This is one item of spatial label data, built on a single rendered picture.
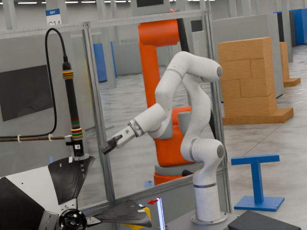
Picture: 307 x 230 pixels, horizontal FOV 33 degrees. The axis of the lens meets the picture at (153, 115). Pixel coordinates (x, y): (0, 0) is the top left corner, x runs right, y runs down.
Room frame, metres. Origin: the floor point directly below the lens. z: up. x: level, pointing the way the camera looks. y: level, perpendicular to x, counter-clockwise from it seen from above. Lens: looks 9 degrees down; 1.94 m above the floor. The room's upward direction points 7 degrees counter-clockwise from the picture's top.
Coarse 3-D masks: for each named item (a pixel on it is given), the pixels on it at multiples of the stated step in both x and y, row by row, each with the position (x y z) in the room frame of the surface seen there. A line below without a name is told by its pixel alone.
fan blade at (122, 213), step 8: (128, 200) 2.32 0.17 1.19; (112, 208) 2.25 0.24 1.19; (120, 208) 2.24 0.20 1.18; (128, 208) 2.24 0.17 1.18; (136, 208) 2.25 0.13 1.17; (96, 216) 2.16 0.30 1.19; (104, 216) 2.15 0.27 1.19; (112, 216) 2.15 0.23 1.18; (120, 216) 2.16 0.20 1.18; (128, 216) 2.16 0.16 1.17; (136, 216) 2.18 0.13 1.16; (144, 216) 2.19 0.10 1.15; (136, 224) 2.12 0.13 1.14; (144, 224) 2.14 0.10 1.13
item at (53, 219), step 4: (44, 212) 2.06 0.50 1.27; (48, 212) 2.06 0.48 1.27; (44, 216) 2.06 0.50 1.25; (48, 216) 2.06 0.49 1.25; (52, 216) 2.06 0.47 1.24; (56, 216) 2.07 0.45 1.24; (44, 220) 2.06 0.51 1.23; (48, 220) 2.06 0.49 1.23; (52, 220) 2.07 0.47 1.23; (56, 220) 2.07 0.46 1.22; (40, 224) 2.06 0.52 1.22; (44, 224) 2.06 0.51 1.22; (48, 224) 2.07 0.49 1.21; (52, 224) 2.07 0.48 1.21; (40, 228) 2.06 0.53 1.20; (44, 228) 2.07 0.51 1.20; (48, 228) 2.07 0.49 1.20; (52, 228) 2.07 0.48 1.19
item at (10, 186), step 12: (0, 180) 2.08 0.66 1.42; (0, 192) 2.06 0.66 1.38; (12, 192) 2.06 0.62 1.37; (24, 192) 2.07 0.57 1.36; (0, 204) 2.04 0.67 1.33; (12, 204) 2.05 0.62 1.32; (24, 204) 2.05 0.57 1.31; (36, 204) 2.06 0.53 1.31; (0, 216) 2.04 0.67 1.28; (12, 216) 2.04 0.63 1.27; (24, 216) 2.05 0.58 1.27; (36, 216) 2.05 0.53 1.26; (0, 228) 2.03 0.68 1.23; (12, 228) 2.04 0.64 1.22; (24, 228) 2.05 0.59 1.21; (36, 228) 2.06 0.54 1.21
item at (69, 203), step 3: (75, 198) 2.14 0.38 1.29; (69, 201) 2.15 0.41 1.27; (72, 201) 2.14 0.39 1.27; (75, 201) 2.13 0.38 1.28; (60, 204) 2.17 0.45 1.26; (63, 204) 2.16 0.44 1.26; (66, 204) 2.15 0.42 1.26; (69, 204) 2.14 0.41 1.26; (75, 204) 2.12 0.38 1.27; (60, 207) 2.16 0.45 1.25; (63, 207) 2.15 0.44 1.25; (69, 207) 2.13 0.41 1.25; (72, 207) 2.12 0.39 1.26; (75, 207) 2.11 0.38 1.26; (60, 210) 2.15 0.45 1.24; (63, 210) 2.14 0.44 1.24; (60, 213) 2.14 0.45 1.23
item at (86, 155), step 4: (68, 136) 2.13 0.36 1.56; (68, 140) 2.13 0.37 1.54; (72, 140) 2.13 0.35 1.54; (68, 144) 2.12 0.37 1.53; (72, 144) 2.12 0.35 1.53; (72, 148) 2.12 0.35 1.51; (72, 152) 2.12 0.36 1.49; (72, 156) 2.12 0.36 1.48; (76, 156) 2.12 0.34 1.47; (84, 156) 2.10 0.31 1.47; (88, 156) 2.11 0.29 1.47; (76, 160) 2.09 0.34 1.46
